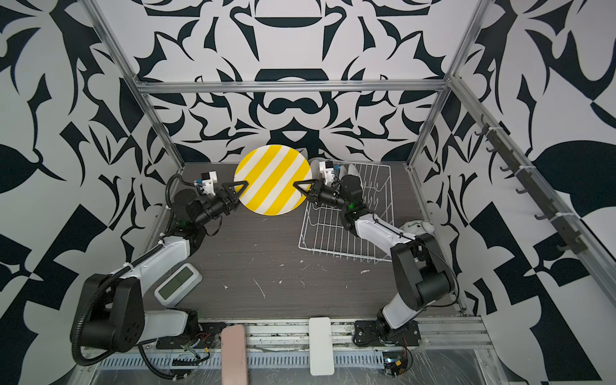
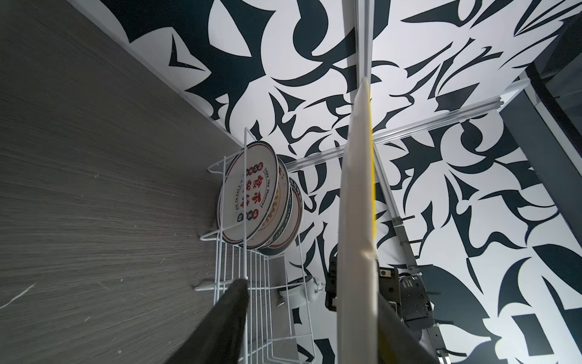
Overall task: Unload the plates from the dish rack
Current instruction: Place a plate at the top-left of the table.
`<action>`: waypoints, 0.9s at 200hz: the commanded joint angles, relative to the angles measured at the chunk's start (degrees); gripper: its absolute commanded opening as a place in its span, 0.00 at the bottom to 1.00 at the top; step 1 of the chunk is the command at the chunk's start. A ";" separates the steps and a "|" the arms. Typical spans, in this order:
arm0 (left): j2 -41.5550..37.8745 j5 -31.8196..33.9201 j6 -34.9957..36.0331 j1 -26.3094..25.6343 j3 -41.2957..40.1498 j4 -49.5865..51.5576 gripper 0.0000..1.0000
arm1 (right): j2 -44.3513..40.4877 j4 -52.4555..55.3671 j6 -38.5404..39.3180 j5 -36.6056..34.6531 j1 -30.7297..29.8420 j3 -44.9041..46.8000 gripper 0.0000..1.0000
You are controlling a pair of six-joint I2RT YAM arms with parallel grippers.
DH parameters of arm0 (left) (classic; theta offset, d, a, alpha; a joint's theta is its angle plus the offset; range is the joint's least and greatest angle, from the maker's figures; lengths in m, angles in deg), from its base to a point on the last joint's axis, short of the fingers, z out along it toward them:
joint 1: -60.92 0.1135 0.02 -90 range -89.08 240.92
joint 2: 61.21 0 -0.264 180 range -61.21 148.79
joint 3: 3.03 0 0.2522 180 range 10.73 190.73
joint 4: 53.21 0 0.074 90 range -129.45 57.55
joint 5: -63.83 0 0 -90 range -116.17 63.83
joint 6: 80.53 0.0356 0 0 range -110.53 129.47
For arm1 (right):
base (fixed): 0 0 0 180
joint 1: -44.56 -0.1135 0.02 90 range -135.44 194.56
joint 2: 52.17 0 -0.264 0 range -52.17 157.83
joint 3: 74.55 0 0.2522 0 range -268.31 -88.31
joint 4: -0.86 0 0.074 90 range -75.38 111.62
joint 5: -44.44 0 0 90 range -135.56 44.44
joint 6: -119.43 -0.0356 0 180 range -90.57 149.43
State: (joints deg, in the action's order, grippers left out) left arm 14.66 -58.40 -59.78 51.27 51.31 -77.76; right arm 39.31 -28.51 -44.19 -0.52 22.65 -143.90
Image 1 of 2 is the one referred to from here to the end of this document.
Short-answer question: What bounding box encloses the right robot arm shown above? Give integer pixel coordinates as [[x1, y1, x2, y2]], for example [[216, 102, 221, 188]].
[[293, 175, 458, 334]]

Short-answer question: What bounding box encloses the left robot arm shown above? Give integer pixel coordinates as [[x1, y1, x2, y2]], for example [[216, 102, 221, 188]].
[[70, 181, 249, 367]]

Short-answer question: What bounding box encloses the small circuit board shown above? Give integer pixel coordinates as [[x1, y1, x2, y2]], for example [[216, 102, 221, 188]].
[[383, 350, 414, 377]]

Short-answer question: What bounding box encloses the yellow white striped plate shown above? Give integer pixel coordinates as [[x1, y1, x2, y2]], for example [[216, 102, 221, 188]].
[[234, 144, 313, 217]]

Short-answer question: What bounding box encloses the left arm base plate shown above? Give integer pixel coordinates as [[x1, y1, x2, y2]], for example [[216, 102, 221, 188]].
[[156, 322, 227, 350]]

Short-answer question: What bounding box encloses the white flat block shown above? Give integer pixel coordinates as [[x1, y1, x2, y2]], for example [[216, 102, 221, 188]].
[[308, 317, 335, 376]]

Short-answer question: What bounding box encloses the green rimmed white plate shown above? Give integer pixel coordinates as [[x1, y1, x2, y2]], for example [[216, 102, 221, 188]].
[[346, 164, 361, 178]]

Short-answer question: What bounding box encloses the white wire dish rack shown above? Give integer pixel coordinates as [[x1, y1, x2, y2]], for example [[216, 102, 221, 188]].
[[298, 160, 395, 263]]

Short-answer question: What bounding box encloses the black hook rail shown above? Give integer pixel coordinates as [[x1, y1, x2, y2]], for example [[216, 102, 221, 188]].
[[475, 115, 588, 254]]

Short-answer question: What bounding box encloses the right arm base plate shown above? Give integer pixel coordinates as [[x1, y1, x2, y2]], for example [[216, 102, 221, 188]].
[[352, 320, 422, 347]]

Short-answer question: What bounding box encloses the pink flat bar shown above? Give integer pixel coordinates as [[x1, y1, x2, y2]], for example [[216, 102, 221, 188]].
[[221, 325, 249, 385]]

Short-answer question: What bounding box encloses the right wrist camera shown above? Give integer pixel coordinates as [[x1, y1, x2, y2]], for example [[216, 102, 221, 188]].
[[319, 160, 339, 186]]

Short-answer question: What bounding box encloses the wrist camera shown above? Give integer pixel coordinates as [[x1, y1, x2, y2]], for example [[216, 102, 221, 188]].
[[319, 160, 339, 186], [193, 171, 218, 197]]

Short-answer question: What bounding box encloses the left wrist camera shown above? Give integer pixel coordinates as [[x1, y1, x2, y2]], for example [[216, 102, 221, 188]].
[[193, 171, 218, 197]]

